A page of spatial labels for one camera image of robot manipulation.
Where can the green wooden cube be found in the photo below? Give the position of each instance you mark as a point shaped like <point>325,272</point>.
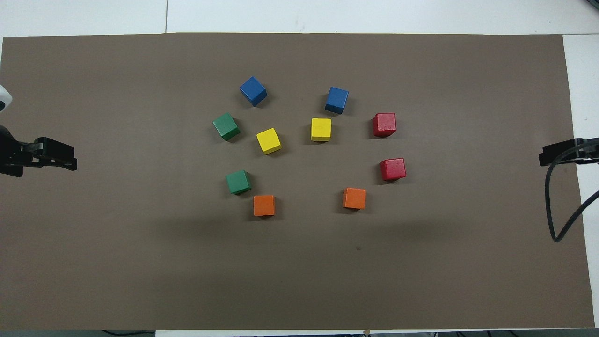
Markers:
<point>238,182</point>
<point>226,126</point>

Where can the blue wooden cube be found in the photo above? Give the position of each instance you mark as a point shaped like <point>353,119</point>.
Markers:
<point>253,91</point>
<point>337,100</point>

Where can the brown paper table mat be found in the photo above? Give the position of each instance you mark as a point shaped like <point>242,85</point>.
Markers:
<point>299,281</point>

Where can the yellow wooden cube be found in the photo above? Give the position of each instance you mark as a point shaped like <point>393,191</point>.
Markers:
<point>321,129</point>
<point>269,141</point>

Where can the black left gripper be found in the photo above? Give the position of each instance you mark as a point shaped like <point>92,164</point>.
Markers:
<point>9,154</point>

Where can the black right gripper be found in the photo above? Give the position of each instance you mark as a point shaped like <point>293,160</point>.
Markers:
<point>592,157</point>

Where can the red wooden cube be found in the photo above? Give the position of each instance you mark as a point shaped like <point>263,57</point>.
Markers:
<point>384,124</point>
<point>393,169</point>

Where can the orange wooden cube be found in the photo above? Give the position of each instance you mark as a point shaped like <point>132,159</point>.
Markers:
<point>264,205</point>
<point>354,198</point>

